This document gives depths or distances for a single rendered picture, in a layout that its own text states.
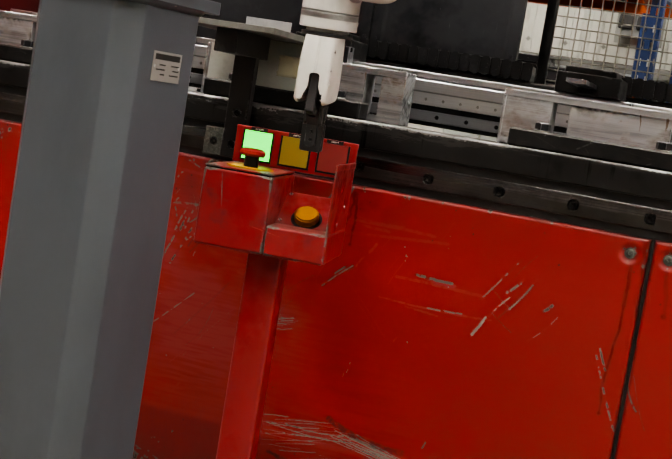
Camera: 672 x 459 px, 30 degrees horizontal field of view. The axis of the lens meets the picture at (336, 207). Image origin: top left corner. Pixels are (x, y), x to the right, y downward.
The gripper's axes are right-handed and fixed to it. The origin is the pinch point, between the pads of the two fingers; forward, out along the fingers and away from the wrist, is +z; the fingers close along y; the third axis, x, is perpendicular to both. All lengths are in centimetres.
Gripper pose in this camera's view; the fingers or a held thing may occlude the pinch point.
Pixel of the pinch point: (312, 137)
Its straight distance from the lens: 184.9
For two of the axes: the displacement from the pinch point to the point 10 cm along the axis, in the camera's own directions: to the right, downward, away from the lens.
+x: 9.7, 1.7, -1.6
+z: -1.5, 9.7, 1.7
